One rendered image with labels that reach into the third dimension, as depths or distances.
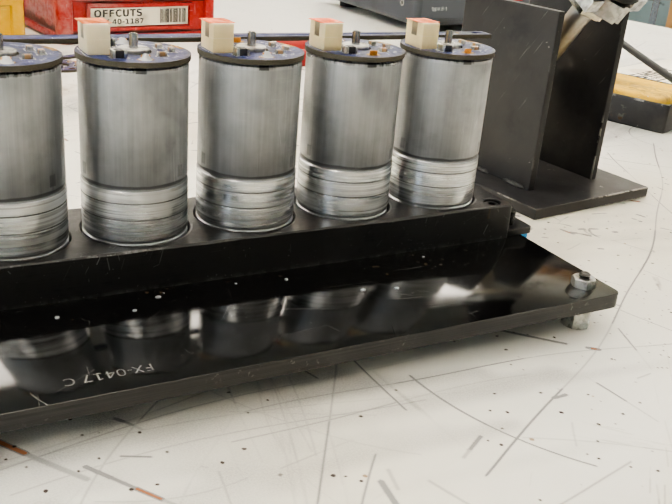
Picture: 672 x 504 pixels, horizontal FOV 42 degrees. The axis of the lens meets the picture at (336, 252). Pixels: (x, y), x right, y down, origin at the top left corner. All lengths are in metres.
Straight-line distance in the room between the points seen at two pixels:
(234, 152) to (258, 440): 0.07
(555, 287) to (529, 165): 0.10
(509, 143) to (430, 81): 0.10
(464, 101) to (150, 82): 0.08
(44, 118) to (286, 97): 0.05
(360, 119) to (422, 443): 0.08
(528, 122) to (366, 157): 0.11
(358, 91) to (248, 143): 0.03
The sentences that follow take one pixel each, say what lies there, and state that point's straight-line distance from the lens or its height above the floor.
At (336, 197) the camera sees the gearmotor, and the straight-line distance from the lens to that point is 0.22.
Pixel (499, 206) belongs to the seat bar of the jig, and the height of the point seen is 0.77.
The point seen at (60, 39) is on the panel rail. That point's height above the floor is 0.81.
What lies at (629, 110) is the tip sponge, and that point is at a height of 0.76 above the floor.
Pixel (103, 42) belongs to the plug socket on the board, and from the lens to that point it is 0.20.
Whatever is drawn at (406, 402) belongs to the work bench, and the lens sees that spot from 0.19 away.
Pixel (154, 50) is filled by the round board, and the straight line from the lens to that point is 0.20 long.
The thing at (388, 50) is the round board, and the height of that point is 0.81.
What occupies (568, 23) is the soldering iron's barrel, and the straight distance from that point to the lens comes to 0.32.
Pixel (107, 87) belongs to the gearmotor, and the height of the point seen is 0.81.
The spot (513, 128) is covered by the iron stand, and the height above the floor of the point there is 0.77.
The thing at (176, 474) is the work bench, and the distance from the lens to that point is 0.17.
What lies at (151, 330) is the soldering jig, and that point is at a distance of 0.19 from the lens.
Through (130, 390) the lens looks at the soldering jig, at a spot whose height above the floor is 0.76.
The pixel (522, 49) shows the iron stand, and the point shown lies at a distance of 0.32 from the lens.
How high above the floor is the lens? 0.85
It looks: 23 degrees down
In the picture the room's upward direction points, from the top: 5 degrees clockwise
